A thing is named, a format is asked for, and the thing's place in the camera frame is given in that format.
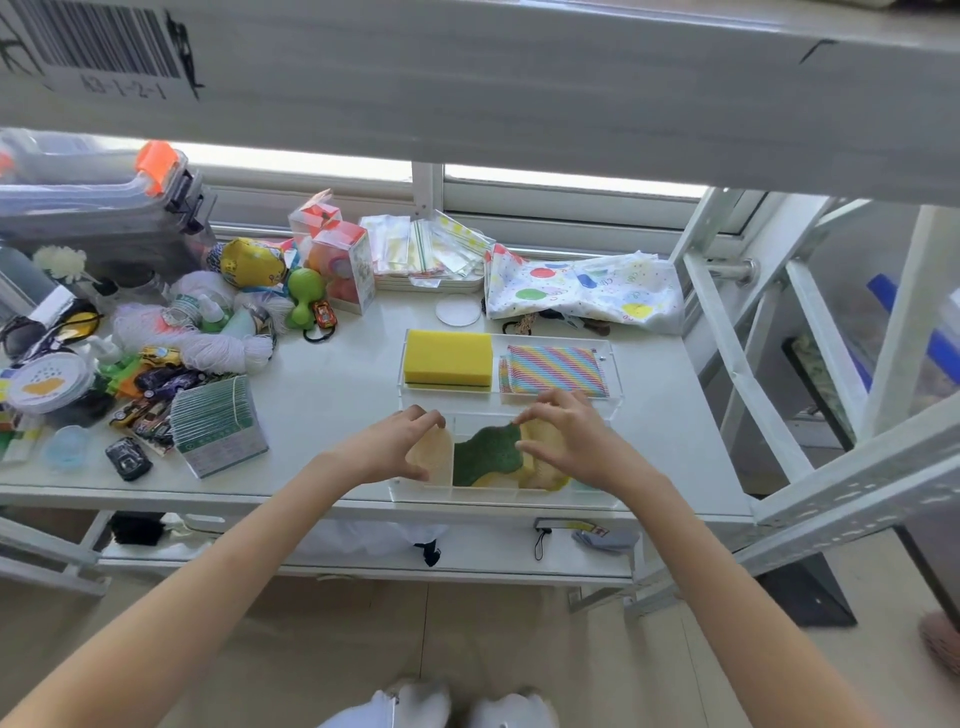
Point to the black sunglasses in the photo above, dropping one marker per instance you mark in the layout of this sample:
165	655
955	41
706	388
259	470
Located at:
30	330

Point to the black toy car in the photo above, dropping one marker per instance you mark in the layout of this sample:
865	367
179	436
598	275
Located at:
129	459

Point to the pack of toy cars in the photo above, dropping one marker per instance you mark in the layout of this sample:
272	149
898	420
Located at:
146	420

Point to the pink white toy box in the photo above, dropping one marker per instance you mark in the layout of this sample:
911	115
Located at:
315	214
345	266

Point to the white yarn bundle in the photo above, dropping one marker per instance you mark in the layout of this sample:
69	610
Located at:
202	349

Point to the yellow toy car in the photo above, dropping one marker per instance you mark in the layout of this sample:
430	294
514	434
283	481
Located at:
160	357

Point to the small white green bottle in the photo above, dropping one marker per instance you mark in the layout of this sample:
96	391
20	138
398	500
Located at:
211	315

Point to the person's right hand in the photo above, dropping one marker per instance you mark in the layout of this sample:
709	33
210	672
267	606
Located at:
592	454

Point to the black cloth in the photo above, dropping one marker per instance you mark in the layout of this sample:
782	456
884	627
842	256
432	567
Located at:
137	529

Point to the small red toy car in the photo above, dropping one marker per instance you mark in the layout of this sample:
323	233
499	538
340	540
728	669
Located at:
325	315

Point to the yellow loofah sponge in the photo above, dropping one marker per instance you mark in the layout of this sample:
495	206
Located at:
546	476

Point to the black floor mat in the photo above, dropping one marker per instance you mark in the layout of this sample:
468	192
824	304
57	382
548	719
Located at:
810	596

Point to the white polka dot cloth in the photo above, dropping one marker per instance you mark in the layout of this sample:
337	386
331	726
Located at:
585	289

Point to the beige round sponge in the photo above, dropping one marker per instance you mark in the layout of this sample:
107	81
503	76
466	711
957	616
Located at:
436	454

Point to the yellow block sponge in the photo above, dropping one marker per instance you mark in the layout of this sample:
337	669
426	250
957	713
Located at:
448	358

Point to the person's left hand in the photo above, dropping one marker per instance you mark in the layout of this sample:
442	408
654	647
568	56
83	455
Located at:
375	450

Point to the stack of patterned plastic bags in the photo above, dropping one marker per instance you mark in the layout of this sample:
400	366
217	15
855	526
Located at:
427	251

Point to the person's white shoes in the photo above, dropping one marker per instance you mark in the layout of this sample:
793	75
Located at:
450	709

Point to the white round coaster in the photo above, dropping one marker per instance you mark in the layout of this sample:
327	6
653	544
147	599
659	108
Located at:
458	310

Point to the blue plastic bar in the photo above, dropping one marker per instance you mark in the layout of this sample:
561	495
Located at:
911	322

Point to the green scouring pad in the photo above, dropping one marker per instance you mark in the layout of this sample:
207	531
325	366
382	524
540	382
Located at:
484	454

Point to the white plastic bag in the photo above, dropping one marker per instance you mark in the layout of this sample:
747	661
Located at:
360	540

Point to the barcode label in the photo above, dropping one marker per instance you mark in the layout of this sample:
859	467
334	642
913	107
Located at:
97	45

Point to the white artificial flower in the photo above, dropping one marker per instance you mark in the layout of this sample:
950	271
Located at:
60	262

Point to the green dumbbell toy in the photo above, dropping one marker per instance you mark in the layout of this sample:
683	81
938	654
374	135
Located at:
304	294

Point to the white metal shelf rack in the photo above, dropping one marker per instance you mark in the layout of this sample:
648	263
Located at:
525	90

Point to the person's right forearm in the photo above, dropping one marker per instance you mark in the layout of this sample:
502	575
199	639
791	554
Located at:
720	600

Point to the person's left thumb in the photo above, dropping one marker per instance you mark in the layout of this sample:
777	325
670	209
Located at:
417	471

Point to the person's right thumb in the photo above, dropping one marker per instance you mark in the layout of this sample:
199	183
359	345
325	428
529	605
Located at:
534	448

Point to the person's left forearm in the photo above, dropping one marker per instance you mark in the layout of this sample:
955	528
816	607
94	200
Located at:
187	600

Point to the clear acrylic divided tray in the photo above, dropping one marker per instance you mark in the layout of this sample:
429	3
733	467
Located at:
611	360
495	495

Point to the clear storage box orange latch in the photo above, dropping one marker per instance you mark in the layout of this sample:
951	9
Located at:
82	206

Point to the round white lidded container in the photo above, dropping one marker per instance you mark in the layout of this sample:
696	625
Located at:
46	382

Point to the rainbow striped cloth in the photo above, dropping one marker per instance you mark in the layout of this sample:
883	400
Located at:
555	369

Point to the stack of green cards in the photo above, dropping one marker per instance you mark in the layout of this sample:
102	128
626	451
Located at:
217	424

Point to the clear blue round lid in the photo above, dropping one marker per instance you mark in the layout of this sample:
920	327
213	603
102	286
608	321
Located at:
66	448

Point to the yellow round toy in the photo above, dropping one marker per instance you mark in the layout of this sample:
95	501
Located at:
251	262

